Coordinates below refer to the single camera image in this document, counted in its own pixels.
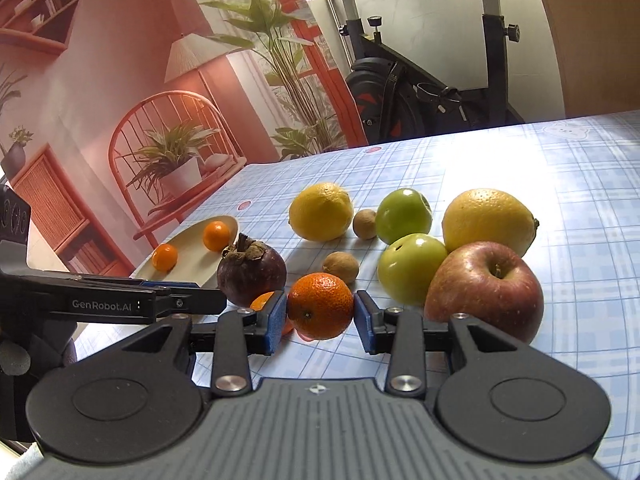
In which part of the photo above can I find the brown longan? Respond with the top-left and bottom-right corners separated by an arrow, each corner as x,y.
322,252 -> 359,284
352,209 -> 376,240

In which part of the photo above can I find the red apple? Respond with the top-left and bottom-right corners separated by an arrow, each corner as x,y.
424,242 -> 544,344

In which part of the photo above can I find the blue plaid tablecloth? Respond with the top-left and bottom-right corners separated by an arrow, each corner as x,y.
74,109 -> 640,480

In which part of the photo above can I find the dark purple mangosteen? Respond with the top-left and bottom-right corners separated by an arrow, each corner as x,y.
216,233 -> 286,307

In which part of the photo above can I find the printed room backdrop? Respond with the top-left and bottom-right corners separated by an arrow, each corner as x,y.
1,0 -> 366,275

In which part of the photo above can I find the large mandarin orange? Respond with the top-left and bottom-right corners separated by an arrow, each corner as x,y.
286,272 -> 355,340

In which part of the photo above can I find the black exercise bike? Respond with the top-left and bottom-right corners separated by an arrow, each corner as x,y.
338,0 -> 524,144

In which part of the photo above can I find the green apple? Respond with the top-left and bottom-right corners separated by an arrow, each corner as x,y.
375,188 -> 433,245
378,233 -> 448,308

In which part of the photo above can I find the wooden door panel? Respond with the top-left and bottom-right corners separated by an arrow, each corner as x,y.
542,0 -> 639,117

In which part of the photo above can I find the beige round plate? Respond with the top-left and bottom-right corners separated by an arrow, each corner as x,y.
132,216 -> 239,288

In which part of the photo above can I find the yellow lemon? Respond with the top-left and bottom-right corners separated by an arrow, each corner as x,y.
442,188 -> 539,257
288,182 -> 354,242

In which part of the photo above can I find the grey gloved left hand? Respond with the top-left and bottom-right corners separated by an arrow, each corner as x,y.
0,339 -> 32,376

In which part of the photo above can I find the small mandarin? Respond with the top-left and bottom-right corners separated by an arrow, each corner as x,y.
202,220 -> 231,252
151,243 -> 179,273

